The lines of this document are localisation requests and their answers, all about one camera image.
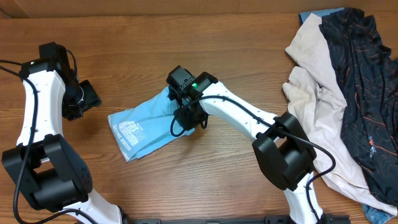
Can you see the light blue printed t-shirt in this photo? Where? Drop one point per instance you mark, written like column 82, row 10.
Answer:
column 141, row 130

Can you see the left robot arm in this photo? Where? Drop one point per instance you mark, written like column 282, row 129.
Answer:
column 46, row 170

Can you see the beige garment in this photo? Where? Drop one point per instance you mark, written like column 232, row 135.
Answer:
column 316, row 100

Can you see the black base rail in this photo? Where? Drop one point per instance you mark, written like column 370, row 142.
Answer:
column 270, row 219

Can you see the dark patterned garment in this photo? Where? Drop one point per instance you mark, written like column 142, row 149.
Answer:
column 367, row 77

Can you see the blue denim garment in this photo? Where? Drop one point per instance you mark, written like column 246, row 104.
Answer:
column 376, row 216

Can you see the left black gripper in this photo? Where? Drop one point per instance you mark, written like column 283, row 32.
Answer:
column 92, row 99

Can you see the dark blue folded cloth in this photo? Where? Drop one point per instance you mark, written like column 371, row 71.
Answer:
column 320, row 13

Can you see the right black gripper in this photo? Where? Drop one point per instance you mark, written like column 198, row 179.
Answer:
column 180, row 117

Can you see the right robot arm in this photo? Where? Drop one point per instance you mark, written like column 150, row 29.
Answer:
column 282, row 149

